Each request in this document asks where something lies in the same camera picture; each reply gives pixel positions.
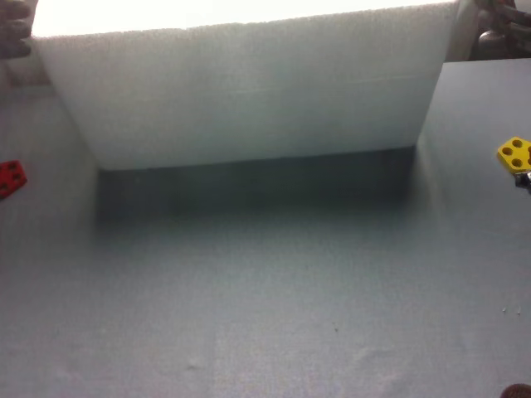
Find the yellow pentagon block with holes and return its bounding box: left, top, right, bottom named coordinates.
left=496, top=136, right=531, bottom=174

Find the dark brown round disc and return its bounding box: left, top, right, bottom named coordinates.
left=501, top=383, right=531, bottom=398

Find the white styrofoam box base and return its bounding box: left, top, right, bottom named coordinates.
left=57, top=73, right=443, bottom=171

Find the grey table cloth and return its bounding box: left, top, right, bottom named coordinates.
left=0, top=57, right=531, bottom=398

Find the white styrofoam lid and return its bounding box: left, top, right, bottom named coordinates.
left=32, top=0, right=462, bottom=95

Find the red pentagon block with holes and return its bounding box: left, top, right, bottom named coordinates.
left=0, top=160, right=28, bottom=201

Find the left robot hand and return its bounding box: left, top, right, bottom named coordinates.
left=0, top=0, right=39, bottom=60

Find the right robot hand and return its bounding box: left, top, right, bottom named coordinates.
left=472, top=0, right=524, bottom=57

